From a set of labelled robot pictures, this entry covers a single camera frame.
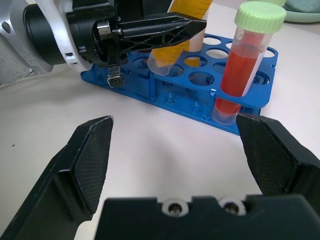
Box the mint green dish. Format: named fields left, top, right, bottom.
left=281, top=0, right=320, bottom=24

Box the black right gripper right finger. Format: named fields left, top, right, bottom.
left=235, top=112, right=320, bottom=209

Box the yellow liquid test tube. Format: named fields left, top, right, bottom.
left=146, top=0, right=215, bottom=77

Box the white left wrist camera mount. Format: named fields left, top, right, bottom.
left=34, top=0, right=94, bottom=74

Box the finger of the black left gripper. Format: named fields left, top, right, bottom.
left=116, top=15, right=208, bottom=54
left=116, top=0, right=173, bottom=16

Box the blue test tube rack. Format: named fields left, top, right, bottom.
left=80, top=33, right=279, bottom=137

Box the pale translucent test tube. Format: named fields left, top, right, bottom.
left=188, top=14, right=209, bottom=54

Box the red liquid tube green cap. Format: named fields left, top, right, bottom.
left=211, top=1, right=287, bottom=126

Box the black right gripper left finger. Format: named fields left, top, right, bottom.
left=0, top=115, right=115, bottom=240

